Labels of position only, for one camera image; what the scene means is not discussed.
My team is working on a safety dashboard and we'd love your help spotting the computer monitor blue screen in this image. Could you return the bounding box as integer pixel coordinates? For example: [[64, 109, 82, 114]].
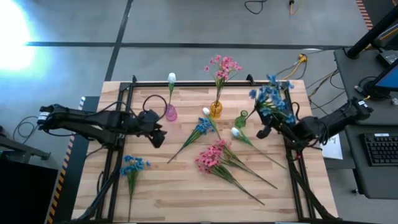
[[373, 58, 398, 93]]

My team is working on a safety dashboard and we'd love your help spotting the blue artificial flower bunch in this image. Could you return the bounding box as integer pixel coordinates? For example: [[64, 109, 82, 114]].
[[119, 154, 151, 222], [248, 73, 298, 138], [167, 116, 215, 164]]

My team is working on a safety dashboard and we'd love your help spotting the green glass vase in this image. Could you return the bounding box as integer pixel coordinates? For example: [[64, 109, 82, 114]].
[[234, 110, 249, 129]]

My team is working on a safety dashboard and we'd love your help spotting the black platform with hazard stripes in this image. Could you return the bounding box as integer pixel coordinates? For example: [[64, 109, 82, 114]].
[[46, 95, 103, 224]]

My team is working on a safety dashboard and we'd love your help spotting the pink ribbed glass vase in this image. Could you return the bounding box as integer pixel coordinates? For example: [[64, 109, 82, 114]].
[[163, 103, 178, 122]]

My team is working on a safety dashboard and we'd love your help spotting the black aluminium table frame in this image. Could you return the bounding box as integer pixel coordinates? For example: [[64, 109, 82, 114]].
[[73, 79, 338, 223]]

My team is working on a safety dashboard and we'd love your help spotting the grey desk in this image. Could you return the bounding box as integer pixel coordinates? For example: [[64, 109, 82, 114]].
[[333, 46, 398, 126], [344, 124, 398, 200]]

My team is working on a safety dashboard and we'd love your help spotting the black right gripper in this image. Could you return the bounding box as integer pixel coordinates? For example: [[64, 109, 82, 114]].
[[256, 115, 305, 141]]

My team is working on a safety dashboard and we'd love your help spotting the black monitor base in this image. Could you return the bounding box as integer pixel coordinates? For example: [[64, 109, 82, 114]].
[[363, 80, 389, 101]]

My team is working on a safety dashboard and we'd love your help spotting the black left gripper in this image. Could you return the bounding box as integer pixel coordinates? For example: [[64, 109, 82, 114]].
[[136, 108, 168, 149]]

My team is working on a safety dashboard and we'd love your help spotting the yellow glass vase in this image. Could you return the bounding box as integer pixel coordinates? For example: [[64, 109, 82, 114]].
[[210, 100, 223, 119]]

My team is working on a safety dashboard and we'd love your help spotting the grey stand leg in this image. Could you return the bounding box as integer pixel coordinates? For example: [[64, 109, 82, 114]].
[[0, 126, 52, 161]]

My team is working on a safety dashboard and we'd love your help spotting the white paper sheet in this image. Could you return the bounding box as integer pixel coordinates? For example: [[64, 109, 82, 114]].
[[320, 133, 344, 161]]

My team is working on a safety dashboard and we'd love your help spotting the black keyboard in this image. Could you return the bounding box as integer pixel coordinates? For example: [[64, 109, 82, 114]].
[[362, 133, 398, 167]]

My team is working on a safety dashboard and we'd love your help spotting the white artificial tulip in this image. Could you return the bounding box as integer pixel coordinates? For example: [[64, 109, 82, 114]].
[[201, 106, 221, 140], [229, 126, 287, 170], [167, 72, 177, 108]]

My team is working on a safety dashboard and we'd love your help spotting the black cabinet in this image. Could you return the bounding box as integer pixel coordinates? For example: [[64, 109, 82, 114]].
[[0, 158, 59, 224]]

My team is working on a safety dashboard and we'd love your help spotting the yellow power plug cable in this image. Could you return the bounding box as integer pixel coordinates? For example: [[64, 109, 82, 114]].
[[281, 53, 308, 80]]

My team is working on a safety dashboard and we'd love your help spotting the black floor cable coil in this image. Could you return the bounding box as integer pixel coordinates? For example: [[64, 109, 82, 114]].
[[12, 115, 40, 144]]

